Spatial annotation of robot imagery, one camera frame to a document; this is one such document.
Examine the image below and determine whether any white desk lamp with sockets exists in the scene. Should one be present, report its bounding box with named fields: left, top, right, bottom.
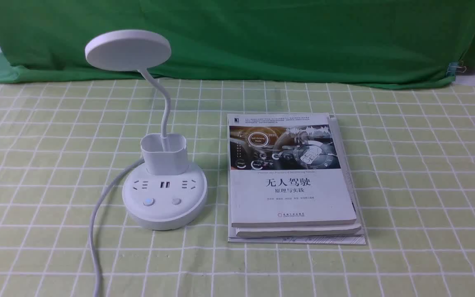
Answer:
left=85, top=29, right=207, bottom=231

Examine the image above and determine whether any top white textbook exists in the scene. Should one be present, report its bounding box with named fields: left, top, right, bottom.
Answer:
left=227, top=113, right=357, bottom=228

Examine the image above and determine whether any bottom paper booklet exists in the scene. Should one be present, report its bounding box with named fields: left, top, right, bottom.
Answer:
left=228, top=117, right=367, bottom=246

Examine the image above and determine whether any green checked tablecloth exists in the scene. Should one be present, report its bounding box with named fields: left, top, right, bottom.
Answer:
left=0, top=79, right=475, bottom=297

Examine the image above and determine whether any green backdrop cloth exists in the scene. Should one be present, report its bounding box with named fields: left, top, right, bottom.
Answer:
left=0, top=0, right=475, bottom=90

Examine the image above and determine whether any blue binder clip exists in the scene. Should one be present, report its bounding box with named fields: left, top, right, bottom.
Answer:
left=445, top=61, right=467, bottom=77

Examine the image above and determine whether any white lamp power cable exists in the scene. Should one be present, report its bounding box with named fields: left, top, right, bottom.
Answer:
left=89, top=158, right=145, bottom=297

